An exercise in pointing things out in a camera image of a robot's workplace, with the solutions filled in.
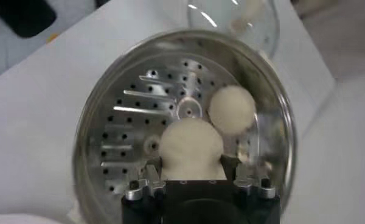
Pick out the white steamed baozi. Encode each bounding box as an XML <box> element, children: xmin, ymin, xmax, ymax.
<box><xmin>158</xmin><ymin>117</ymin><xmax>228</xmax><ymax>181</ymax></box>
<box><xmin>208</xmin><ymin>85</ymin><xmax>258</xmax><ymax>136</ymax></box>

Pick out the perforated steel steamer basket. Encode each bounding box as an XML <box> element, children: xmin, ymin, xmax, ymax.
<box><xmin>72</xmin><ymin>29</ymin><xmax>297</xmax><ymax>224</ymax></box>

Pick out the round glass pot lid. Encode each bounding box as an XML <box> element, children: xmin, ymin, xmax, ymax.
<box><xmin>187</xmin><ymin>0</ymin><xmax>280</xmax><ymax>59</ymax></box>

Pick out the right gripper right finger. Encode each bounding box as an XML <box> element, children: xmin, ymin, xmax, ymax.
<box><xmin>220</xmin><ymin>153</ymin><xmax>276</xmax><ymax>200</ymax></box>

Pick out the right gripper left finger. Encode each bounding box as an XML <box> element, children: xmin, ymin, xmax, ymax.
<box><xmin>124</xmin><ymin>163</ymin><xmax>167</xmax><ymax>201</ymax></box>

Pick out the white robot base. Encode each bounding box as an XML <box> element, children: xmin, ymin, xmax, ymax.
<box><xmin>0</xmin><ymin>0</ymin><xmax>109</xmax><ymax>83</ymax></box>

